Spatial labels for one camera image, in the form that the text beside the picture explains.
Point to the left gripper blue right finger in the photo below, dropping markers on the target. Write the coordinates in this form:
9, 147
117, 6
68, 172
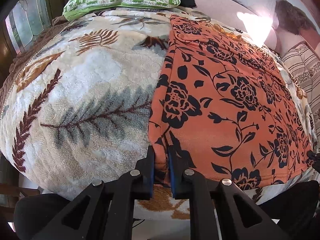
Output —
175, 172

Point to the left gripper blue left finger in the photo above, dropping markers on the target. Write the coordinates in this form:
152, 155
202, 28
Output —
149, 170

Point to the orange black floral garment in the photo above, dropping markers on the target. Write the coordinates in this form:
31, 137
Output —
225, 109

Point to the leaf pattern fleece blanket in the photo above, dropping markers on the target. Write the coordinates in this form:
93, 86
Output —
78, 109

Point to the striped floral pillow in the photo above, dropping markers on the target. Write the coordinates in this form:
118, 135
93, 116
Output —
303, 64

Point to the brown fuzzy cushion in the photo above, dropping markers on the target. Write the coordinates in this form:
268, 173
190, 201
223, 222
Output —
291, 18

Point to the pink bolster cushion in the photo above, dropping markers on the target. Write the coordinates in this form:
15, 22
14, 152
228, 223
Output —
235, 15

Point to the wooden stained glass door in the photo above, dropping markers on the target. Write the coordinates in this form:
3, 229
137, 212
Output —
22, 25

